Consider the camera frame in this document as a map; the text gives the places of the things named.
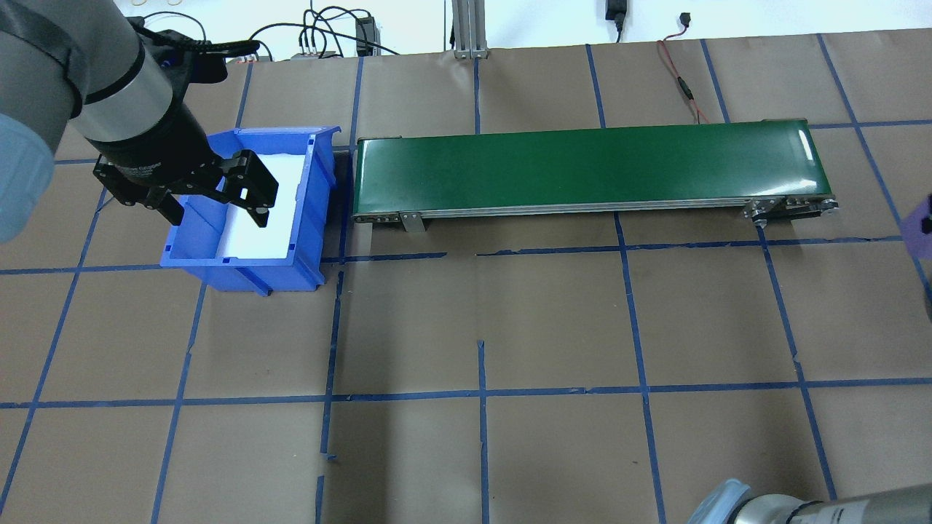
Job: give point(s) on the purple foam block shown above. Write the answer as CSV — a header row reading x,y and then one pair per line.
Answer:
x,y
911,233

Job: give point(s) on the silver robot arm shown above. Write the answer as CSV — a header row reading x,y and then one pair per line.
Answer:
x,y
801,509
58,73

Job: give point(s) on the white foam pad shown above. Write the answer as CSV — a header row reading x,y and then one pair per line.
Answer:
x,y
277,218

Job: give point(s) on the blue plastic storage bin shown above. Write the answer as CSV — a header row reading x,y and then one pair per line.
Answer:
x,y
240,276

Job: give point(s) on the power strip with plugs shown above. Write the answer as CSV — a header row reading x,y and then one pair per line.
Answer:
x,y
313,54

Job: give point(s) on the black power adapter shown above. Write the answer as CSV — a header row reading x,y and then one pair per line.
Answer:
x,y
365,33
616,9

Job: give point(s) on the green conveyor belt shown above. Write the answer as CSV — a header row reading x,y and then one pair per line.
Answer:
x,y
546,167

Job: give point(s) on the aluminium profile post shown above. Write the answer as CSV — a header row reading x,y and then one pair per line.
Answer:
x,y
470,29

